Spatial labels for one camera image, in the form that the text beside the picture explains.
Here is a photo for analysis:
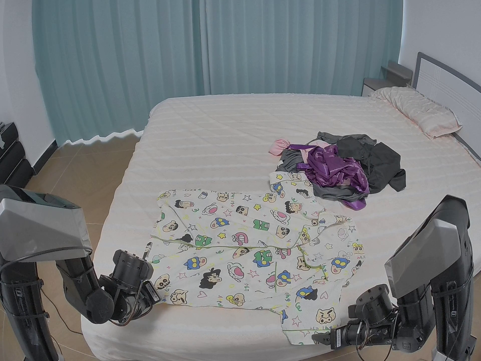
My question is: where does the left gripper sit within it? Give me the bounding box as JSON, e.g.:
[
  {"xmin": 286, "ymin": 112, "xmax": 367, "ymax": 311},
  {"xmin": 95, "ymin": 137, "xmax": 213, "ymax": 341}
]
[{"xmin": 126, "ymin": 280, "xmax": 163, "ymax": 317}]

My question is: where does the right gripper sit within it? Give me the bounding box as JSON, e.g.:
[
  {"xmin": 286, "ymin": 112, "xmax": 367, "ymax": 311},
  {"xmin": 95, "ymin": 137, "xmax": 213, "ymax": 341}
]
[{"xmin": 331, "ymin": 322, "xmax": 360, "ymax": 350}]

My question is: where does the white printed pyjama top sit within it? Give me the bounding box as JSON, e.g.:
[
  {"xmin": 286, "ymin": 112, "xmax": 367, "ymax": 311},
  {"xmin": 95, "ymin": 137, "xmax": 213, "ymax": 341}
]
[{"xmin": 147, "ymin": 171, "xmax": 366, "ymax": 347}]

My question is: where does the pile of clothes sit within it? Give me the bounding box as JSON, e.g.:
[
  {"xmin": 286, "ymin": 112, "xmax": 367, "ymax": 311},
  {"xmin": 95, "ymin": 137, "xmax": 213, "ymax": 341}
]
[{"xmin": 268, "ymin": 131, "xmax": 407, "ymax": 212}]

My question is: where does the bed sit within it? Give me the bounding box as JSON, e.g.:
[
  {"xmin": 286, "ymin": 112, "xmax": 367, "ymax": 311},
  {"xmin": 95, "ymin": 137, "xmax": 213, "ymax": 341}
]
[{"xmin": 81, "ymin": 51, "xmax": 481, "ymax": 357}]

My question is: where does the black chest of drawers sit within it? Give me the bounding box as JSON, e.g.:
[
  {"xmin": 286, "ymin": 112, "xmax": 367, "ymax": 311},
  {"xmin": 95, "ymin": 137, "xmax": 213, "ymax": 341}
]
[{"xmin": 0, "ymin": 122, "xmax": 33, "ymax": 193}]

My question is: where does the cream pillow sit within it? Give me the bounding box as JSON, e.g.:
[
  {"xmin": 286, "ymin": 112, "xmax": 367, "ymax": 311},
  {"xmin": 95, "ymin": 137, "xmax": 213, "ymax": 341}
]
[{"xmin": 368, "ymin": 86, "xmax": 463, "ymax": 139}]

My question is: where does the blue-green curtain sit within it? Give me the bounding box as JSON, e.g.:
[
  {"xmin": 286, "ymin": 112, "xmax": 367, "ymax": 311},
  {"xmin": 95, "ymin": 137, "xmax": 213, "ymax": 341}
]
[
  {"xmin": 32, "ymin": 0, "xmax": 211, "ymax": 146},
  {"xmin": 201, "ymin": 0, "xmax": 404, "ymax": 98}
]

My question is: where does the grey white bedside table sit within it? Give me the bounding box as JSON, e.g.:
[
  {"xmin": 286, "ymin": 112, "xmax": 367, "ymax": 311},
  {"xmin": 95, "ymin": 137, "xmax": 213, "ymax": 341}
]
[{"xmin": 362, "ymin": 60, "xmax": 413, "ymax": 97}]

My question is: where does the black cable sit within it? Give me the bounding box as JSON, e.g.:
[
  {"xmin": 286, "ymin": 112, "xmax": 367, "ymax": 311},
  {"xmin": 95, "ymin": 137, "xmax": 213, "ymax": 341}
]
[{"xmin": 38, "ymin": 287, "xmax": 82, "ymax": 334}]

